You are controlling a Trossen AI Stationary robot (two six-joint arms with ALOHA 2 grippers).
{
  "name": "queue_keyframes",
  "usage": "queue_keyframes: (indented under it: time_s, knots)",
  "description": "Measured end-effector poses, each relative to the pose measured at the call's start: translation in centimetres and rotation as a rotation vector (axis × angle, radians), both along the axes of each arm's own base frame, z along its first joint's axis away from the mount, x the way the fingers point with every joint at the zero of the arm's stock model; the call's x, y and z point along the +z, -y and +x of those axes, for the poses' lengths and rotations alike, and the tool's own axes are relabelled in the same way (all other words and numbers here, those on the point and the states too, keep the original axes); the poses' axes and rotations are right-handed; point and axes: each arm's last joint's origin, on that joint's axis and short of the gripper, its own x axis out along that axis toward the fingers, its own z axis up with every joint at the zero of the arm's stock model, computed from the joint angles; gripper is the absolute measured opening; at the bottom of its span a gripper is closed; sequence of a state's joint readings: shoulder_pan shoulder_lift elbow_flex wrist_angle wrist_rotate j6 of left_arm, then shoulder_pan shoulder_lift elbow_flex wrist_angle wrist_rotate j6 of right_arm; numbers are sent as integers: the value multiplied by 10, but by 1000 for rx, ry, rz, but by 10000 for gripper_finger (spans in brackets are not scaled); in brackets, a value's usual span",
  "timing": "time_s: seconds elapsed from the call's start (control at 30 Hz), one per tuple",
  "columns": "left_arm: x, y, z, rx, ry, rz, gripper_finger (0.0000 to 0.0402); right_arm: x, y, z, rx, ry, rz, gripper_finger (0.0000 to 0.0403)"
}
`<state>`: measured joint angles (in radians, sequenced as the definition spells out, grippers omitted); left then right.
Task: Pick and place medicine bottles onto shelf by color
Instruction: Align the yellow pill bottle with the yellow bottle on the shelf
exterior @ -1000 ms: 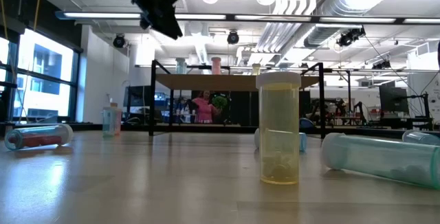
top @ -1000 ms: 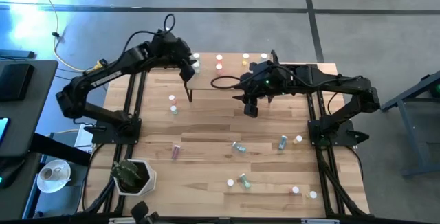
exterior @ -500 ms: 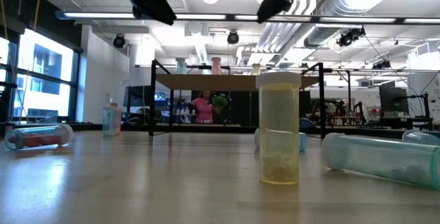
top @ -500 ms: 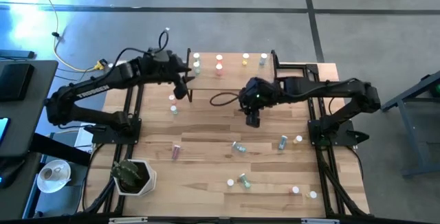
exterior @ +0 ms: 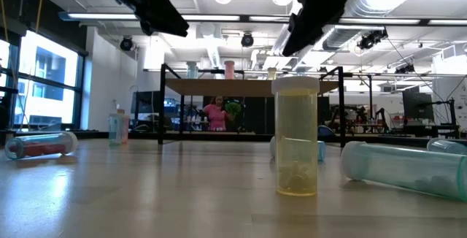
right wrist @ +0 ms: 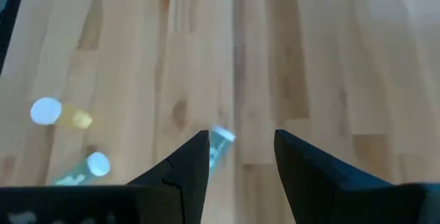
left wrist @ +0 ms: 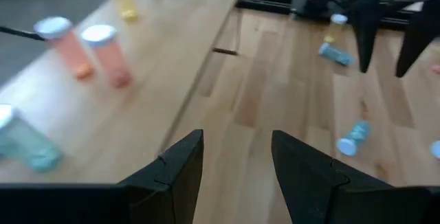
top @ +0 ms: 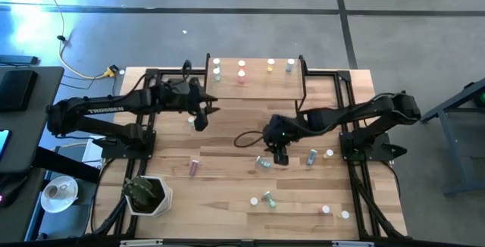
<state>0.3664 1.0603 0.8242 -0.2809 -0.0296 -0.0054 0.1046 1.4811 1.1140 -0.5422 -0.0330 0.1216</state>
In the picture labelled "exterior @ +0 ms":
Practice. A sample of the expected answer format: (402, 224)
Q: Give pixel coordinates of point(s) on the blue bottle red capsules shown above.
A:
(40, 146)

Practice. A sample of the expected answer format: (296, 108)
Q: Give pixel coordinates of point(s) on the silver ventilation duct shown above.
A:
(339, 37)

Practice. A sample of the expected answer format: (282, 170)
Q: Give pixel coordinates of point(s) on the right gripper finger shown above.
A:
(313, 30)
(297, 30)

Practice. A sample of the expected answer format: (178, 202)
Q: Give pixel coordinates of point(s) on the dark window frame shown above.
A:
(82, 92)

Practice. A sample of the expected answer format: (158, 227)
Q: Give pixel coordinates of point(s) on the black computer monitor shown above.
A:
(142, 103)
(417, 104)

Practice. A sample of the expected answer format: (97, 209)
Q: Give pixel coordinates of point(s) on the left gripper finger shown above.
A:
(149, 24)
(173, 24)

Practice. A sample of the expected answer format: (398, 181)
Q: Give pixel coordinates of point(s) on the blue round chair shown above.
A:
(324, 133)

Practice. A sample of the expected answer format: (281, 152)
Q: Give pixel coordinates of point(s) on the black table frame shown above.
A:
(219, 136)

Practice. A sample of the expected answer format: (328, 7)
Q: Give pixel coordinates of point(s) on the black ceiling light rail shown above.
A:
(244, 18)

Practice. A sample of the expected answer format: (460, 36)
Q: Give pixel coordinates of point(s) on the pink medicine bottle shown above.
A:
(126, 130)

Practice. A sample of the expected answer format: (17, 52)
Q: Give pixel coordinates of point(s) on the black ceiling spotlight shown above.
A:
(126, 43)
(370, 40)
(247, 40)

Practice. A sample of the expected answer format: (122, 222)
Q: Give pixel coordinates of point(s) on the teal medicine bottle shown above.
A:
(401, 168)

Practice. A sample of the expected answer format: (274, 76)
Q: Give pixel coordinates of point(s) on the black background rig frame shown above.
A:
(370, 103)

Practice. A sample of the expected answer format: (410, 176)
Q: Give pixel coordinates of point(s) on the blue bottle white tablets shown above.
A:
(321, 151)
(448, 146)

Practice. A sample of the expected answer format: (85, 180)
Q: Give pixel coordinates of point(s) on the wooden shelf black frame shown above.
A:
(226, 87)

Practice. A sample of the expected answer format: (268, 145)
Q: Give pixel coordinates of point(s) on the green background plant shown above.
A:
(234, 107)

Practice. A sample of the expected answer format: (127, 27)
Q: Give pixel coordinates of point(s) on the yellow medicine bottle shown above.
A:
(271, 73)
(295, 146)

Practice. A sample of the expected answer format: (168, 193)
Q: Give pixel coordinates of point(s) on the pink bottle pink tablets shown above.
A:
(229, 71)

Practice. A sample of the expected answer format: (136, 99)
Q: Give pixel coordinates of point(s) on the blue medicine bottle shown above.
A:
(301, 71)

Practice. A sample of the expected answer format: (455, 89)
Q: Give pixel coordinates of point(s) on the person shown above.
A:
(217, 117)

